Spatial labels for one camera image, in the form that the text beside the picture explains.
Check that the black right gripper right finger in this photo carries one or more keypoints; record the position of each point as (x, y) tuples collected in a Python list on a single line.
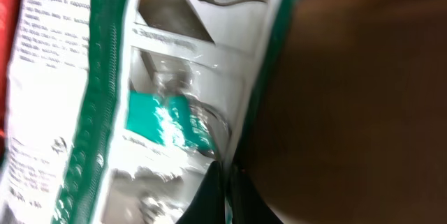
[(246, 203)]

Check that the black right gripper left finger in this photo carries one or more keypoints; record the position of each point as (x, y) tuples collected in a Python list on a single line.
[(208, 204)]

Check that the green white 3M package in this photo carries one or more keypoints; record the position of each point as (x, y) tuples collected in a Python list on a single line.
[(115, 109)]

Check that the red stick packet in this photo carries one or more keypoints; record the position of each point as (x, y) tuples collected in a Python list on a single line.
[(9, 13)]

